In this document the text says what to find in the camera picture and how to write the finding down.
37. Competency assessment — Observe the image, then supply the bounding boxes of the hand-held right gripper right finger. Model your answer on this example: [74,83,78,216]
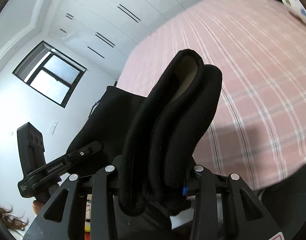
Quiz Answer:
[182,164,285,240]

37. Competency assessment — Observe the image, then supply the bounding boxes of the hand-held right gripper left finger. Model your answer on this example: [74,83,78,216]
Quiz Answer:
[23,156,123,240]

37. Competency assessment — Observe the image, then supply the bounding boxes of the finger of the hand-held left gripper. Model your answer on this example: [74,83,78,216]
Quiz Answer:
[65,141,103,165]

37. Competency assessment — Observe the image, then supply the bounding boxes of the black pants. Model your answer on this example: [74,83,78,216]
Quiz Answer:
[68,49,223,218]

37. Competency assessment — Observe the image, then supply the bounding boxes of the person's left hand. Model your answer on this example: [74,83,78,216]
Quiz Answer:
[32,201,45,216]

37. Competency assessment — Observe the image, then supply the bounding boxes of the yellow red box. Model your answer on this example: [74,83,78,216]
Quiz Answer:
[85,197,93,233]

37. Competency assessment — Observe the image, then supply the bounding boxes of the brown curly hair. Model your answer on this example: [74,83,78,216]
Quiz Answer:
[0,197,30,232]

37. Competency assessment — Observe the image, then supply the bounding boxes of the dark framed window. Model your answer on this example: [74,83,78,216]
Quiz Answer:
[12,41,88,108]

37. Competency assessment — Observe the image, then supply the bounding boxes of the person's dark clothing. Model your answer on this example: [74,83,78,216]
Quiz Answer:
[257,159,306,240]

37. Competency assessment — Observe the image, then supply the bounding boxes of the pink plaid bed sheet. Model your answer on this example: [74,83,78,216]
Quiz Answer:
[117,0,306,193]

